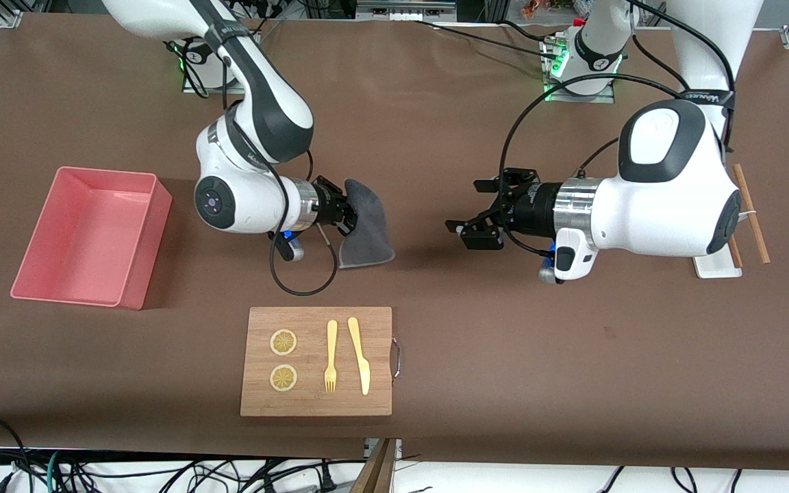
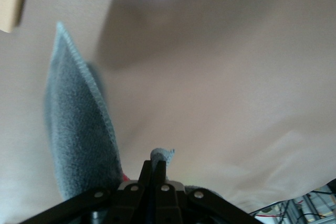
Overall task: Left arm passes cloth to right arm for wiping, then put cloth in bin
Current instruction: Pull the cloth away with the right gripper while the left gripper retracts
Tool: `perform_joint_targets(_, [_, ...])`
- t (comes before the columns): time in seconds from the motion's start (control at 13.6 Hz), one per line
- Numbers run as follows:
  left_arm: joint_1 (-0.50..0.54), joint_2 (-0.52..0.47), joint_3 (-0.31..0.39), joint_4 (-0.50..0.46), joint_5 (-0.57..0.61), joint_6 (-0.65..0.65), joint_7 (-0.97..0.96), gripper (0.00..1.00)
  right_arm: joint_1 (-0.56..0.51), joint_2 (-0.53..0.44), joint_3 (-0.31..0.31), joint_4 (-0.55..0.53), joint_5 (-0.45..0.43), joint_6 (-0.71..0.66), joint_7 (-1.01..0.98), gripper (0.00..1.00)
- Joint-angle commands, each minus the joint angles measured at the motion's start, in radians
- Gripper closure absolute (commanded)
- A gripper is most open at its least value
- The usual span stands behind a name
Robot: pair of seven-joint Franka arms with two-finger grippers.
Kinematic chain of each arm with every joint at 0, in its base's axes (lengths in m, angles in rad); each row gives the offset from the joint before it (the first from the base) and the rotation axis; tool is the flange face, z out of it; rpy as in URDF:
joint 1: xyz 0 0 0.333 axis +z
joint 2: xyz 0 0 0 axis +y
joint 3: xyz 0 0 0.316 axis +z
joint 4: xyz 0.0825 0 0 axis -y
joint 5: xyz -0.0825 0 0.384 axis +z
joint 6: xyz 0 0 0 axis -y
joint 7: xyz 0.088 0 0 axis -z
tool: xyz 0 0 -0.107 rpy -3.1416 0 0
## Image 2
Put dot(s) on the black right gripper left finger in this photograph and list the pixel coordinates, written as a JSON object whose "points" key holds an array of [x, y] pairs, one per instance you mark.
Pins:
{"points": [[126, 203]]}

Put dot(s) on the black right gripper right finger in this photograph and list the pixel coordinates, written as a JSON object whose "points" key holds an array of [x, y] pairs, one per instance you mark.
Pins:
{"points": [[178, 205]]}

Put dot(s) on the dark grey cloth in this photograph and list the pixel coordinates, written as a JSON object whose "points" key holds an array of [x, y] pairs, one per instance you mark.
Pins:
{"points": [[76, 119]]}

